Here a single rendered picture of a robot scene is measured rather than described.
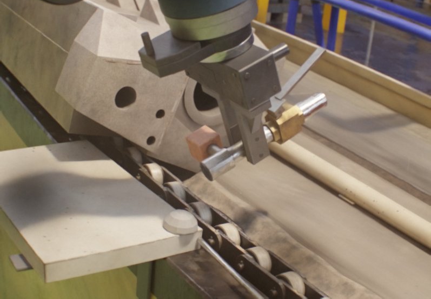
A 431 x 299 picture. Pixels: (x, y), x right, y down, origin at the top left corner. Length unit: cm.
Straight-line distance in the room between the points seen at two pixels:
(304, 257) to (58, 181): 34
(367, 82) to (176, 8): 100
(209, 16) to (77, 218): 29
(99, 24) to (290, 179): 40
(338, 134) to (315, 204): 34
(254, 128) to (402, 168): 50
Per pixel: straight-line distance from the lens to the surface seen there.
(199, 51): 72
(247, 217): 97
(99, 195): 86
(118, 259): 76
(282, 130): 85
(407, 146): 137
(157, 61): 71
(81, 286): 109
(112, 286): 96
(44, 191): 86
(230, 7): 70
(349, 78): 170
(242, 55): 74
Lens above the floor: 118
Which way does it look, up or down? 19 degrees down
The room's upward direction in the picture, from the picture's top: 8 degrees clockwise
